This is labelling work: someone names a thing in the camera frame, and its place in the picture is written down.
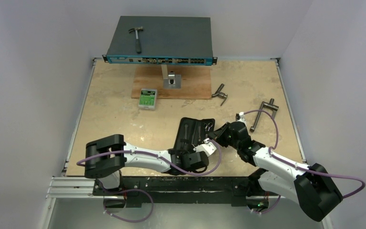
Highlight aluminium table frame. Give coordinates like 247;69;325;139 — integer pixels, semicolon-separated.
42;57;334;229

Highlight metal bracket stand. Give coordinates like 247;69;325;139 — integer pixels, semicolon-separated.
161;64;182;89

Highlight black zipper tool case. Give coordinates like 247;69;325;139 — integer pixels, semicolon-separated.
173;117;215;148

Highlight green grey device box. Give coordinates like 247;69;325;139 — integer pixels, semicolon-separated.
138;88;158;110

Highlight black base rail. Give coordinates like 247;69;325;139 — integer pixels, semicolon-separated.
93;177;279;208

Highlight small grey hammer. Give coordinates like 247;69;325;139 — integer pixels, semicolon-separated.
128;26;143;54

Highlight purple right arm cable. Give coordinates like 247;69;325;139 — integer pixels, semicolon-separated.
243;109;366;215

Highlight small metal door handle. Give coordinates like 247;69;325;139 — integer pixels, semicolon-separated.
211;83;228;106

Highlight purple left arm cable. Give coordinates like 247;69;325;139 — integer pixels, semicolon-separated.
76;139;223;177

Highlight grey network switch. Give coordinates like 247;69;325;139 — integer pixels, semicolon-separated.
103;16;218;66

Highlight brown wooden board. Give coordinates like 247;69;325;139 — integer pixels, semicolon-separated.
131;64;212;100

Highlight silver thinning scissors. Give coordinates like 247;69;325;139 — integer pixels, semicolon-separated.
198;122;213;143

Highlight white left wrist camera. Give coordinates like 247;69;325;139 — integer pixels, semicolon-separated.
193;138;217;157

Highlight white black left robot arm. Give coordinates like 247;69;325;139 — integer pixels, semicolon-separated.
77;134;216;195

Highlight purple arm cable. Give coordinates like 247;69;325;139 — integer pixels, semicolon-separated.
76;139;223;177
243;109;366;215

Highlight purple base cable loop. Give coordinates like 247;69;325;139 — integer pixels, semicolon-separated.
103;188;154;223

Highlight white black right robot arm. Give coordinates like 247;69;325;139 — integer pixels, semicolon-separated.
208;121;344;221

